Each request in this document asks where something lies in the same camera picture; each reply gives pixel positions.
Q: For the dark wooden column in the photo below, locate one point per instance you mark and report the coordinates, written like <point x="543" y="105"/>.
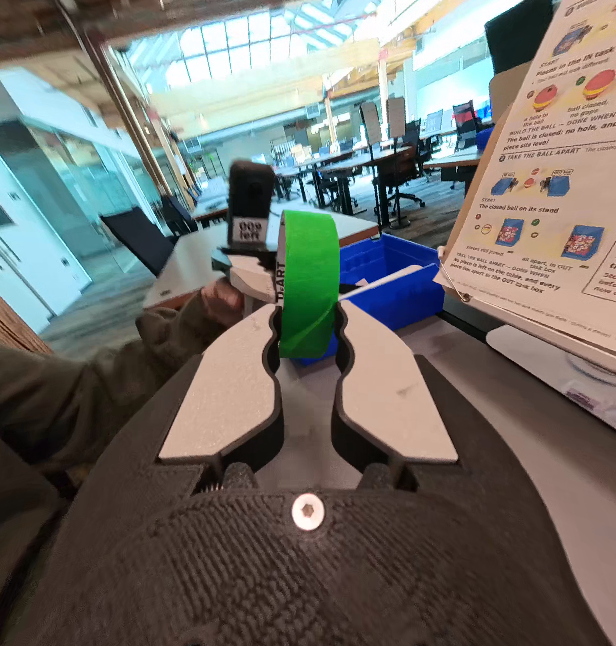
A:
<point x="126" y="116"/>

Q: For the green tape roll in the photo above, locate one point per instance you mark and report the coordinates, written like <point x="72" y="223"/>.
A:
<point x="310" y="272"/>

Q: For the small blue bin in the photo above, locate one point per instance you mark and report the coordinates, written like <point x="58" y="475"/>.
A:
<point x="485" y="139"/>

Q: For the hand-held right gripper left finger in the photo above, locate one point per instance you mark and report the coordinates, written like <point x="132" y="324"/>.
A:
<point x="222" y="398"/>

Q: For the black high-back chair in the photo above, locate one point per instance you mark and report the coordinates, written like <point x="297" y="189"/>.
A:
<point x="141" y="237"/>

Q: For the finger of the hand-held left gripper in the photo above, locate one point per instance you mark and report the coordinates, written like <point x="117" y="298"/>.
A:
<point x="255" y="282"/>

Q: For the white stand base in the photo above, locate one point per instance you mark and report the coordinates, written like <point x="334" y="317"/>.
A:
<point x="550" y="368"/>

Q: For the white-top table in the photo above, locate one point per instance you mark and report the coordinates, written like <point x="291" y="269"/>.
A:
<point x="197" y="262"/>

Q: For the blue plastic bin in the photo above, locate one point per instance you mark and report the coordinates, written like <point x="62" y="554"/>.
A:
<point x="399" y="298"/>

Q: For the black monitor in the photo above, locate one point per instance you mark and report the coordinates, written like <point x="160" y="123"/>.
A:
<point x="520" y="30"/>

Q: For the printed instruction sheet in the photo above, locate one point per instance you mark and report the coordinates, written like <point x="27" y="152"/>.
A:
<point x="555" y="202"/>

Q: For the grey divider panel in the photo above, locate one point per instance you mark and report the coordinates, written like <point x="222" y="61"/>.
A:
<point x="371" y="123"/>
<point x="396" y="117"/>

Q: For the person's left hand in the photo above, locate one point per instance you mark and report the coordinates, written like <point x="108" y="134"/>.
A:
<point x="222" y="303"/>

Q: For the black red mesh chair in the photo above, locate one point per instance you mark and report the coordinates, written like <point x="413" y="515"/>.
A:
<point x="465" y="123"/>

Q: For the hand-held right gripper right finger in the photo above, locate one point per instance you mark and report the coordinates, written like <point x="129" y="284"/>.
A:
<point x="393" y="403"/>

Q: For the long wooden-top table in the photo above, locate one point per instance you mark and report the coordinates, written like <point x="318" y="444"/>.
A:
<point x="373" y="159"/>

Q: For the person's left forearm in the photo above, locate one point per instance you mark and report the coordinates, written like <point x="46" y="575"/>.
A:
<point x="86" y="383"/>

